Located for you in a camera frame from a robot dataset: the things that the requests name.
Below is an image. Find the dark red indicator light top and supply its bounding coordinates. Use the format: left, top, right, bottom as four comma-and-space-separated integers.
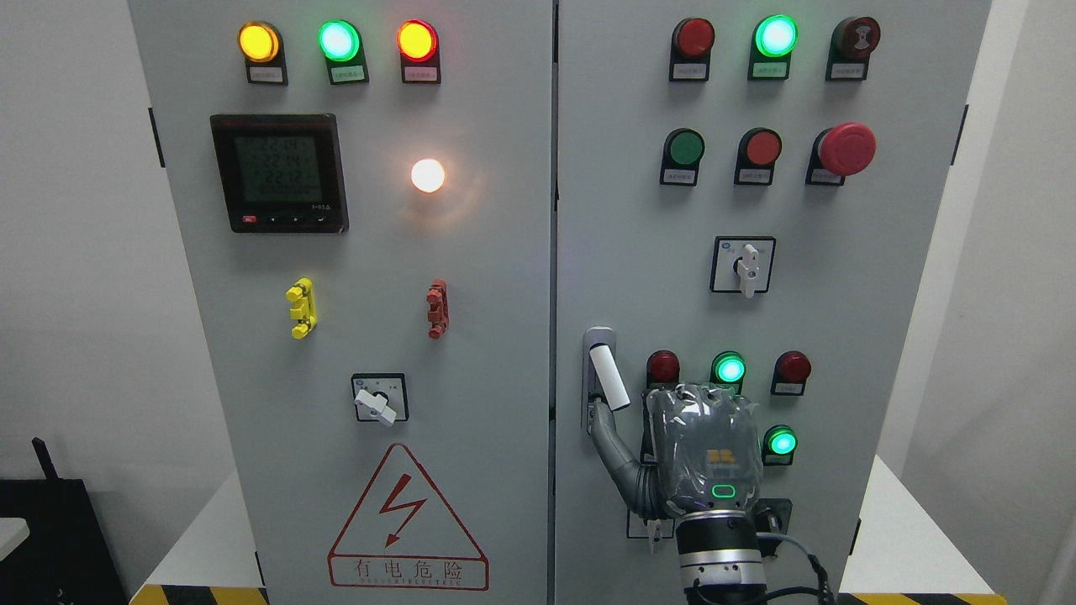
668, 17, 714, 82

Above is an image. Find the yellow terminal connector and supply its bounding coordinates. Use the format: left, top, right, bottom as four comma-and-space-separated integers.
285, 278, 318, 340

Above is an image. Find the white lower rotary selector switch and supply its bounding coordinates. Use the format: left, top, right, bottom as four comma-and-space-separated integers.
625, 512, 676, 554

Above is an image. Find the red electric hazard warning sticker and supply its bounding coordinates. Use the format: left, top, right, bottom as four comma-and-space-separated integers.
327, 444, 489, 592

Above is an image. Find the dark red indicator light middle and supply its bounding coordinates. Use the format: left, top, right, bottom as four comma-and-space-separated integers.
646, 350, 680, 388

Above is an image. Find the green push button upper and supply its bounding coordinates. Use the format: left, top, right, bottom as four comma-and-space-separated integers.
659, 128, 704, 187

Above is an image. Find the left door selector switch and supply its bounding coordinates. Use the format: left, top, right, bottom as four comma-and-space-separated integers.
351, 374, 409, 428

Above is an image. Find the green lit button lower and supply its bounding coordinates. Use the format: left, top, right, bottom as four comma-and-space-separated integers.
761, 424, 799, 467

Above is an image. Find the red push button upper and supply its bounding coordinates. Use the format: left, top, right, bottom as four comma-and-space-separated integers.
734, 128, 783, 187

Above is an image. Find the yellow indicator light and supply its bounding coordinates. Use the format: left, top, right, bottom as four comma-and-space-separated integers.
237, 22, 288, 86

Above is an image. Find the dark red indicator light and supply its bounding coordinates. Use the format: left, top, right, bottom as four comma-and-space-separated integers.
668, 17, 714, 82
646, 350, 680, 388

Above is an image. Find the white glowing indicator light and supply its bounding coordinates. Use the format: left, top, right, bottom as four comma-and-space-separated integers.
410, 157, 445, 194

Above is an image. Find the dark red indicator right middle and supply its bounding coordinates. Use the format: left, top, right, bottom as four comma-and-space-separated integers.
770, 350, 812, 396

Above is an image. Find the grey cabinet door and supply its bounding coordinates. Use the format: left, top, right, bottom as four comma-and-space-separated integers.
129, 1, 553, 604
554, 1, 990, 604

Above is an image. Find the white rotary selector switch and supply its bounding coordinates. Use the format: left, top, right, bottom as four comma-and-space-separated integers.
625, 512, 676, 554
709, 236, 777, 299

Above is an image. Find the white upper rotary selector switch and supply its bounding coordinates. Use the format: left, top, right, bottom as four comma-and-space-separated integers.
709, 236, 777, 299

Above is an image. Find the black digital power meter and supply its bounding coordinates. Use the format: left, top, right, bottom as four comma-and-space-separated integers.
210, 113, 349, 234

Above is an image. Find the black knob selector switch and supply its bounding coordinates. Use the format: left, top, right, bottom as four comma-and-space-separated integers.
751, 498, 793, 558

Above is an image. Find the silver door handle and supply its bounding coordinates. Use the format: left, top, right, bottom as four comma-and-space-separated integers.
582, 326, 631, 434

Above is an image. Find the red terminal connector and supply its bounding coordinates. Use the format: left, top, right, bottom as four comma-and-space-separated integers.
425, 278, 450, 340

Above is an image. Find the grey right cabinet door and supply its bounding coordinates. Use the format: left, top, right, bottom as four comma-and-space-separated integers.
554, 1, 990, 604

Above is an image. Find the grey left cabinet door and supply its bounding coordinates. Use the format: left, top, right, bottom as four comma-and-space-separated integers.
129, 1, 553, 604

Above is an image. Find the red emergency stop button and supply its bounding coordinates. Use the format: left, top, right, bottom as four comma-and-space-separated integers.
804, 122, 878, 187

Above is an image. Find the black box with antenna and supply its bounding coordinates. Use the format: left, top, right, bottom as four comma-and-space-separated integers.
1, 438, 129, 604

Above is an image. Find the dark red buzzer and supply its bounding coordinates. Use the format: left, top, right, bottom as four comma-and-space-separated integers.
825, 16, 881, 82

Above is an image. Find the bright green indicator light top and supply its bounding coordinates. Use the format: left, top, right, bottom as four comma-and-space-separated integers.
748, 13, 799, 81

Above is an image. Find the green indicator light top left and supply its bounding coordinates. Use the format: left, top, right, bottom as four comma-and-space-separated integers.
318, 19, 369, 85

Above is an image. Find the green lit indicator light middle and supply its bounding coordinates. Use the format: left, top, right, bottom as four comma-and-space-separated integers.
710, 350, 746, 395

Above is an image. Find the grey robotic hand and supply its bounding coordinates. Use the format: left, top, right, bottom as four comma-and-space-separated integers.
589, 383, 763, 520

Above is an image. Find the red-orange indicator light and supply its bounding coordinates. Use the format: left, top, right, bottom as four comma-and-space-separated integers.
397, 19, 441, 84

